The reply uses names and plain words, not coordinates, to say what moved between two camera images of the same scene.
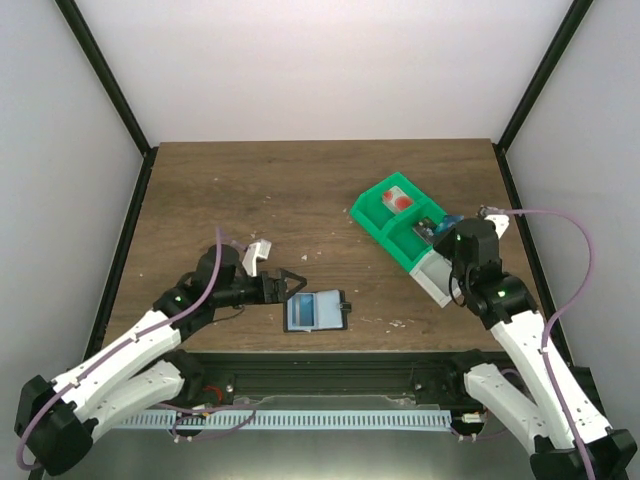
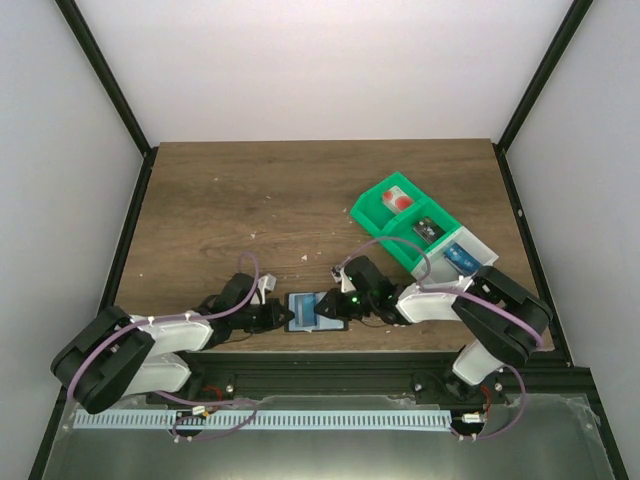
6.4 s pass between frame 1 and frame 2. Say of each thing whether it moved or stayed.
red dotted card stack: stayed
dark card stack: stayed
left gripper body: moved
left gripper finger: moved
